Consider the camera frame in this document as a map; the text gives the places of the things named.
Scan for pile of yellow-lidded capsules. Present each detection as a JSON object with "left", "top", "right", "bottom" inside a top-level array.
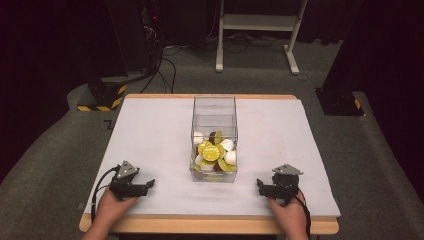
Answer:
[{"left": 192, "top": 130, "right": 238, "bottom": 174}]

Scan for white table mat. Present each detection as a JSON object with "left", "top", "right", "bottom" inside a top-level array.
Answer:
[{"left": 83, "top": 96, "right": 342, "bottom": 218}]

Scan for dark curtain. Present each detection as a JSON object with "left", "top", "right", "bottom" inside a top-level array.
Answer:
[
  {"left": 321, "top": 0, "right": 424, "bottom": 201},
  {"left": 0, "top": 0, "right": 129, "bottom": 183}
]

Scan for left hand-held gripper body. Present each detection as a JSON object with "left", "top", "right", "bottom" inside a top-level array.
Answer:
[{"left": 109, "top": 160, "right": 144, "bottom": 201}]

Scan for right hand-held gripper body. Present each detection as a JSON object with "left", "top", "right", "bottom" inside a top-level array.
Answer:
[{"left": 270, "top": 163, "right": 304, "bottom": 205}]

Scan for white metal stand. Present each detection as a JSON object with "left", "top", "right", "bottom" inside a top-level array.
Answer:
[{"left": 215, "top": 0, "right": 310, "bottom": 76}]

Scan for clear plastic box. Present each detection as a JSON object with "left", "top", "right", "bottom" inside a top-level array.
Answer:
[{"left": 189, "top": 95, "right": 239, "bottom": 184}]

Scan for black yellow-striped stand base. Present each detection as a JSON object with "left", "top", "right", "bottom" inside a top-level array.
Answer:
[{"left": 76, "top": 77, "right": 129, "bottom": 113}]

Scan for person's right hand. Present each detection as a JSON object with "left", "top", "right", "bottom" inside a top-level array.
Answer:
[{"left": 267, "top": 191, "right": 310, "bottom": 238}]

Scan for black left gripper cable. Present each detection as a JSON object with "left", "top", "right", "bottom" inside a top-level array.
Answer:
[{"left": 90, "top": 165, "right": 121, "bottom": 224}]

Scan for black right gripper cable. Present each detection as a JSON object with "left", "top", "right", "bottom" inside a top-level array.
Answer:
[{"left": 295, "top": 187, "right": 313, "bottom": 240}]

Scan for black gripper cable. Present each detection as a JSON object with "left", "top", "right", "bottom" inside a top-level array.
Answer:
[
  {"left": 90, "top": 165, "right": 121, "bottom": 224},
  {"left": 295, "top": 187, "right": 313, "bottom": 240}
]

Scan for person's left hand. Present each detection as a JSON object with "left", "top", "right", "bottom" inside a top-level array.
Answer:
[{"left": 95, "top": 186, "right": 140, "bottom": 231}]

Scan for black equipment rack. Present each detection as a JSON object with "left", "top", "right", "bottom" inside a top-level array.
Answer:
[{"left": 139, "top": 0, "right": 165, "bottom": 74}]

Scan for black floor cables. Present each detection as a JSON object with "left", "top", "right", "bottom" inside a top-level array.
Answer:
[{"left": 139, "top": 33, "right": 301, "bottom": 95}]

